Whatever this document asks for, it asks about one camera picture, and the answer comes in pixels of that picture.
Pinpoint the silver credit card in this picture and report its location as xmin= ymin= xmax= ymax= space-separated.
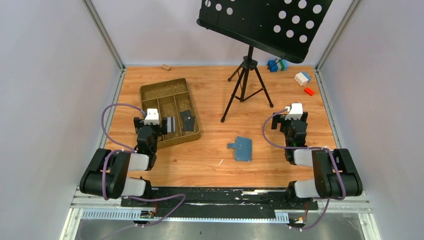
xmin=166 ymin=116 xmax=176 ymax=133

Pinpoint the blue leather card holder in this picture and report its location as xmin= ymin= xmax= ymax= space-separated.
xmin=227 ymin=136 xmax=253 ymax=162

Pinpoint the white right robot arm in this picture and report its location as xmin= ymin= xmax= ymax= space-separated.
xmin=271 ymin=112 xmax=363 ymax=200

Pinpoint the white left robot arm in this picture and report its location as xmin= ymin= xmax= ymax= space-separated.
xmin=79 ymin=117 xmax=168 ymax=200

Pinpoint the black credit card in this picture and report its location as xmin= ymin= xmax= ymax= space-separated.
xmin=180 ymin=109 xmax=195 ymax=132

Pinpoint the woven compartment tray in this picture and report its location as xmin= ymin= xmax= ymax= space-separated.
xmin=139 ymin=78 xmax=201 ymax=149

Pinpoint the red toy block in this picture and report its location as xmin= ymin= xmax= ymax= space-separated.
xmin=304 ymin=87 xmax=315 ymax=96

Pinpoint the white blue toy block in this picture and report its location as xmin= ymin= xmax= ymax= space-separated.
xmin=294 ymin=71 xmax=312 ymax=86

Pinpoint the small wooden block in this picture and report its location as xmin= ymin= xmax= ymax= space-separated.
xmin=161 ymin=64 xmax=171 ymax=71

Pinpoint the blue green toy block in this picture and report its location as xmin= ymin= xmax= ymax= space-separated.
xmin=267 ymin=59 xmax=289 ymax=73

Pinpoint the black music stand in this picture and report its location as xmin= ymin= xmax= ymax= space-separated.
xmin=196 ymin=0 xmax=332 ymax=122

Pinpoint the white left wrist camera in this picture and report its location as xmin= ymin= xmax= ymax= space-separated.
xmin=143 ymin=108 xmax=161 ymax=125

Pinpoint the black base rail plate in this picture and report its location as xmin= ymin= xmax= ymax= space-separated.
xmin=120 ymin=186 xmax=318 ymax=219

